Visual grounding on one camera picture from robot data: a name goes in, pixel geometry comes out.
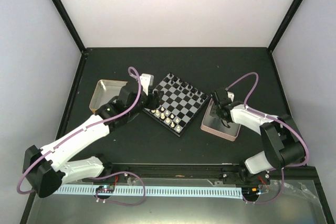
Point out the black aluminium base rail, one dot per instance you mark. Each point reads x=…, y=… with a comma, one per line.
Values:
x=230, y=174

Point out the light blue slotted cable duct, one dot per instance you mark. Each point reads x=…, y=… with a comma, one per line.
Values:
x=150, y=191

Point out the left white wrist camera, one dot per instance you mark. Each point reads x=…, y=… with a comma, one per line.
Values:
x=146, y=82

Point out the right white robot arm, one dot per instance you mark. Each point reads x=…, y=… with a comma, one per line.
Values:
x=282, y=143

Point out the black and white chessboard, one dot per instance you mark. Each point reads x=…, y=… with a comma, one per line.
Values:
x=180, y=98

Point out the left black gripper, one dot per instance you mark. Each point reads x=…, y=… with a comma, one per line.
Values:
x=155, y=100

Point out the pink tray with pieces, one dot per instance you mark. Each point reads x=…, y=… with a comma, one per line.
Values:
x=212, y=123

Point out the gold metal tin tray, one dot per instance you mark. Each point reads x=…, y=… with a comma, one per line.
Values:
x=105, y=90

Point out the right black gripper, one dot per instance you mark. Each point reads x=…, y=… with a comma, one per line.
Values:
x=222, y=118

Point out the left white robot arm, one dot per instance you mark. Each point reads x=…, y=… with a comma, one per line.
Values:
x=49, y=167

